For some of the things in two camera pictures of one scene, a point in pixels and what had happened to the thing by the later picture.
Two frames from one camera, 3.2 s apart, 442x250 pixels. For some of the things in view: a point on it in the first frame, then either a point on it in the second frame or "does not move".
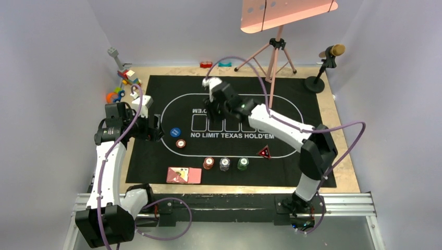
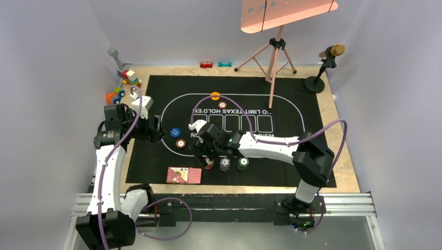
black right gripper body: x=216 y=111 -> x=200 y=146
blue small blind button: x=175 y=132 does not move
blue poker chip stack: x=224 y=164 does not move
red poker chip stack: x=208 y=163 does not move
